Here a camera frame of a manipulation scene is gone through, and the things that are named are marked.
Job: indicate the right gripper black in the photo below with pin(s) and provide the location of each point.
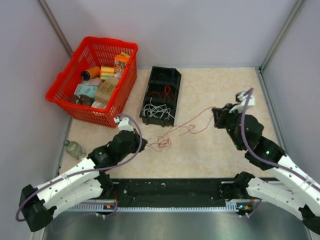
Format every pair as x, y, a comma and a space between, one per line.
221, 114

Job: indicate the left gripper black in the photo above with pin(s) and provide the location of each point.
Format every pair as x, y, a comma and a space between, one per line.
137, 139

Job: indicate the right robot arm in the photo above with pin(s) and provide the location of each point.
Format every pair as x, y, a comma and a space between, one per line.
303, 197

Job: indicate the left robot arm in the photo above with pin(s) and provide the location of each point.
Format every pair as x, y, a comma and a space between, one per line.
39, 205

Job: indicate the black three-compartment tray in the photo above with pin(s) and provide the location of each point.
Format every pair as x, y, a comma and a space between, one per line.
160, 100

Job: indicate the white cup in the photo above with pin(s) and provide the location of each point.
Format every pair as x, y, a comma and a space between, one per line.
98, 105

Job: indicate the brown cardboard box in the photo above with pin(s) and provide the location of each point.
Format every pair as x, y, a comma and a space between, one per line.
104, 92

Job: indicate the dark brown round item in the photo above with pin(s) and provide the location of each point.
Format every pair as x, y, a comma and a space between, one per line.
83, 100

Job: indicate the teal packet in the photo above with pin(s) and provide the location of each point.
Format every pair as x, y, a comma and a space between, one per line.
87, 90

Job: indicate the pink packet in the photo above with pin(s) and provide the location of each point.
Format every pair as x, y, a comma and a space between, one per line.
93, 82

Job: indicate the yellow green sponge pack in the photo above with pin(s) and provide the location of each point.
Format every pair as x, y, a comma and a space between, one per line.
106, 71

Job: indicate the orange bottle black cap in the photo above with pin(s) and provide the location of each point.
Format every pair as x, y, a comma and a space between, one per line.
90, 73

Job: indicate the orange snack box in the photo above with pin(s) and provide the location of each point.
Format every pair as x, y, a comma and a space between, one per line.
120, 62

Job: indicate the red plastic basket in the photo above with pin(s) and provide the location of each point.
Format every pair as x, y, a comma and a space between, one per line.
91, 52

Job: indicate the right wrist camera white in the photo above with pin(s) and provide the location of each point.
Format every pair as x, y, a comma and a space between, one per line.
241, 98

